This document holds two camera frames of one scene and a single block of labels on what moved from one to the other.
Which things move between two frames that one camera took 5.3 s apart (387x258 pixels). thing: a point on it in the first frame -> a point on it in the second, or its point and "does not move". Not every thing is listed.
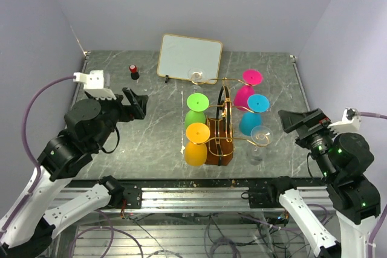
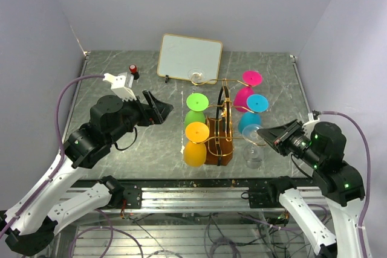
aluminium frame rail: (153, 200) does not move
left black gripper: (127, 112) -> (155, 113)
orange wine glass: (196, 151) does not move
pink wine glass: (251, 78) does not move
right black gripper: (304, 122) -> (274, 135)
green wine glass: (197, 103) does not move
